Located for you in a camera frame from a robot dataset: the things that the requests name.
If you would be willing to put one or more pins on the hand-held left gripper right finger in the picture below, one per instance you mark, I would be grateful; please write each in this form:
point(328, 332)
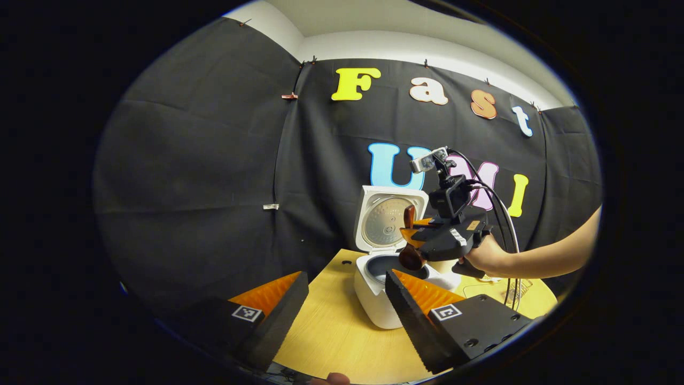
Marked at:
point(411, 326)

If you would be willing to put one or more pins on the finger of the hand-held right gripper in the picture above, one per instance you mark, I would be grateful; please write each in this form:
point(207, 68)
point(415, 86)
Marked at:
point(425, 221)
point(410, 236)

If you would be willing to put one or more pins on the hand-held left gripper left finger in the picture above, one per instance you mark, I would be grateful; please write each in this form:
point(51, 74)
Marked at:
point(280, 326)

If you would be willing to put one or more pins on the brown wooden spoon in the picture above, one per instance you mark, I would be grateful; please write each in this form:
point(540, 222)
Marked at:
point(411, 258)

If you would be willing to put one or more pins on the white rice cooker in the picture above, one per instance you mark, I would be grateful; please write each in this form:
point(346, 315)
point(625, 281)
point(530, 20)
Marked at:
point(374, 299)

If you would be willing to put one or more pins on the copper clothes clip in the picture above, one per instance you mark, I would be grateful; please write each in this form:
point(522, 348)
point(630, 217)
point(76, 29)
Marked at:
point(289, 96)

